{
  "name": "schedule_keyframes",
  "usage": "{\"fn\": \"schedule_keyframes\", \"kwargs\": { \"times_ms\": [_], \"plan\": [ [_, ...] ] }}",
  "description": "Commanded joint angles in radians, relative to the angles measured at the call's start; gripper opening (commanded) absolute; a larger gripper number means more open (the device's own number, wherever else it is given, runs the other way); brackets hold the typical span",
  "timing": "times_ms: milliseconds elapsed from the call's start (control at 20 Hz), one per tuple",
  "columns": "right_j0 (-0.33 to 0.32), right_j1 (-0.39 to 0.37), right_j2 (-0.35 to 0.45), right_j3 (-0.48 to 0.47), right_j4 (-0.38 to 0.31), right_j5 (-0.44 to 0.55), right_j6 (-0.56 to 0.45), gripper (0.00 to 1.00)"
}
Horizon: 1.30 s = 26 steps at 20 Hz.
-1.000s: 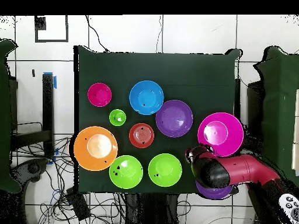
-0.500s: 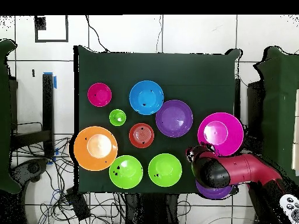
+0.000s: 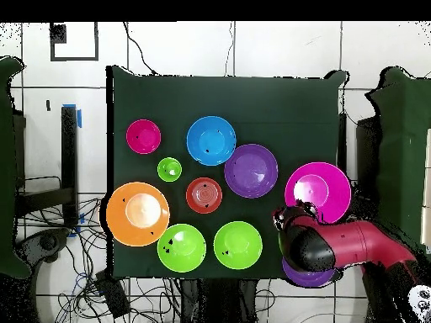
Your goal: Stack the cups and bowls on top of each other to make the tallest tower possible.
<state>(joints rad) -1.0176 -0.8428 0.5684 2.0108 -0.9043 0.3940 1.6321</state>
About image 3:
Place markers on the green cloth side table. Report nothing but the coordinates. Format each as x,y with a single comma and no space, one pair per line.
6,168
400,151

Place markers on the black metal stand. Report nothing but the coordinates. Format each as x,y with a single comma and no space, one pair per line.
342,141
69,151

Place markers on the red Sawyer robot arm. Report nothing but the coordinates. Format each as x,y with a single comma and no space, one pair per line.
357,242

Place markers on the small crimson bowl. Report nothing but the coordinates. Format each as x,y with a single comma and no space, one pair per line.
143,136

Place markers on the dark green table cloth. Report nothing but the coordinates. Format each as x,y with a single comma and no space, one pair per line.
235,101

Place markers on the black square frame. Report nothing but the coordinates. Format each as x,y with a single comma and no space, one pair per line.
74,59

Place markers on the green cup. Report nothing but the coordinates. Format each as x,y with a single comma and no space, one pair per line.
169,169

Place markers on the dark pedestal leg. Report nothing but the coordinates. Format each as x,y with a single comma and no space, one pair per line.
47,242

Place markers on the purple bowl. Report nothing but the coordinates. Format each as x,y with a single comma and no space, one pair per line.
303,279
251,171

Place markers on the small red-orange bowl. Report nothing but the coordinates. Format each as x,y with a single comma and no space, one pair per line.
204,195

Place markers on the blue bowl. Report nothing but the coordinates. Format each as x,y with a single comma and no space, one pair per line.
211,140

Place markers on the large pink bowl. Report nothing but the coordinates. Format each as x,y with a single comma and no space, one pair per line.
330,188

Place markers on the large orange bowl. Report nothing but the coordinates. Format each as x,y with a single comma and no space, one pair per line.
138,232

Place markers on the green bowl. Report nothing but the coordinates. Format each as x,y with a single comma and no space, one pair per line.
181,255
237,245

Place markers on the black power strip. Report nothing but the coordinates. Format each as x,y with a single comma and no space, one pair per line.
112,294

